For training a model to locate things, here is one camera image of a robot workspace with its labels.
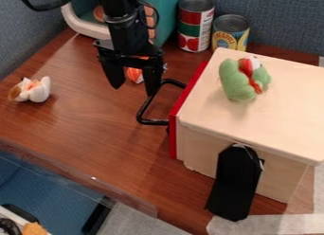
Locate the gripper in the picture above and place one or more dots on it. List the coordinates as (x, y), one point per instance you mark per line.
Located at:
(130, 59)

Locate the orange and white toy sushi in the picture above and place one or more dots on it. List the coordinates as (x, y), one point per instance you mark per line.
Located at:
(135, 75)

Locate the yellow and blue can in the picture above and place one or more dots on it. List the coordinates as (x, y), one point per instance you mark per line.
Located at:
(230, 33)

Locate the red green white can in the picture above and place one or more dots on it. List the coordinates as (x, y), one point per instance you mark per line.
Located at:
(195, 25)

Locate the wooden cabinet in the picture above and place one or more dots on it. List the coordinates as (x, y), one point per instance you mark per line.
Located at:
(278, 125)

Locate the green plush toy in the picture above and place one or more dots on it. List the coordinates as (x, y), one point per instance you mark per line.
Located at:
(241, 79)

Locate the teal toy microwave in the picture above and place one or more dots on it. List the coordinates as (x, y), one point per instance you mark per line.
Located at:
(166, 11)

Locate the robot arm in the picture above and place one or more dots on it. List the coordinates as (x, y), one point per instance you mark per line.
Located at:
(122, 21)

